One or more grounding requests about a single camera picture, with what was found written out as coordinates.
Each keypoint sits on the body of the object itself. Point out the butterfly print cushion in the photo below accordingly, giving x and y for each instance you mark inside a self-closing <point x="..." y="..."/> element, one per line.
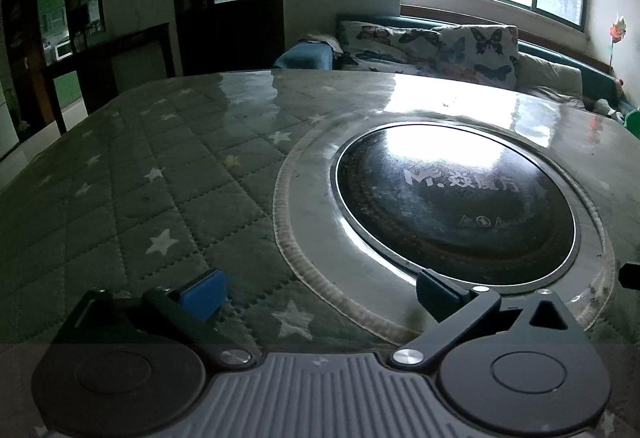
<point x="385" y="43"/>
<point x="480" y="53"/>

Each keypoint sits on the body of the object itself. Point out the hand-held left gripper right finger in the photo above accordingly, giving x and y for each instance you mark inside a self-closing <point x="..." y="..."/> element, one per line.
<point x="432" y="290"/>

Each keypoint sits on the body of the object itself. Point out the blue armrest cloth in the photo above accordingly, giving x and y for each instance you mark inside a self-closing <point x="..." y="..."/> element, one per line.
<point x="305" y="57"/>

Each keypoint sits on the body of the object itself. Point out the beige lace cloth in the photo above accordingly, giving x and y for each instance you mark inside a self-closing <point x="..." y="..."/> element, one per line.
<point x="322" y="41"/>

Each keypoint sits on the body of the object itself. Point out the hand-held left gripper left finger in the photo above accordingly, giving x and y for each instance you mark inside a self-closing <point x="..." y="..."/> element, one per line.
<point x="200" y="294"/>

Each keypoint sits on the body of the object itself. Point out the white microwave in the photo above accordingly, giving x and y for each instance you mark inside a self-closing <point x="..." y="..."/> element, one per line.
<point x="63" y="50"/>

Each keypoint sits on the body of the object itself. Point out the dark wooden display cabinet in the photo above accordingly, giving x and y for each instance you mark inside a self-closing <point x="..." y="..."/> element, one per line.
<point x="25" y="43"/>

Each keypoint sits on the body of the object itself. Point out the green sofa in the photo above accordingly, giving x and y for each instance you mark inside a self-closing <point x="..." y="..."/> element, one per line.
<point x="595" y="78"/>

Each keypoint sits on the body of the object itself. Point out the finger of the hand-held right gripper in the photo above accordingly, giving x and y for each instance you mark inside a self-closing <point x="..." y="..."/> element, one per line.
<point x="631" y="275"/>

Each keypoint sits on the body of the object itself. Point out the round black induction cooktop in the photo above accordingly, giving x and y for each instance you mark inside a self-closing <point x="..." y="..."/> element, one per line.
<point x="450" y="218"/>

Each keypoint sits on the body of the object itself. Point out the white refrigerator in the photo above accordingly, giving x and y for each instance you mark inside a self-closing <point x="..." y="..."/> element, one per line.
<point x="7" y="123"/>

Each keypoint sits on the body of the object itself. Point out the dark wooden console table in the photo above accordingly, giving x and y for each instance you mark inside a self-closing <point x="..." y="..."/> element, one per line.
<point x="125" y="41"/>

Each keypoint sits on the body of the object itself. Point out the colourful pinwheel toy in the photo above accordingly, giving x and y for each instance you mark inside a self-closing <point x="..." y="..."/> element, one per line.
<point x="619" y="28"/>

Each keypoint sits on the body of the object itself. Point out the small plush toy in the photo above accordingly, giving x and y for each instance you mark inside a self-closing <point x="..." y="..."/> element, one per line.
<point x="605" y="107"/>

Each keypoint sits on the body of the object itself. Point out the green plastic object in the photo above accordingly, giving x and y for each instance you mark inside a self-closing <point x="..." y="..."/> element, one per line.
<point x="633" y="124"/>

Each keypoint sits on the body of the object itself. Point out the beige pillow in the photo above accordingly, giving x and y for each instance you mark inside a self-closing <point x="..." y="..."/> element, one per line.
<point x="550" y="76"/>

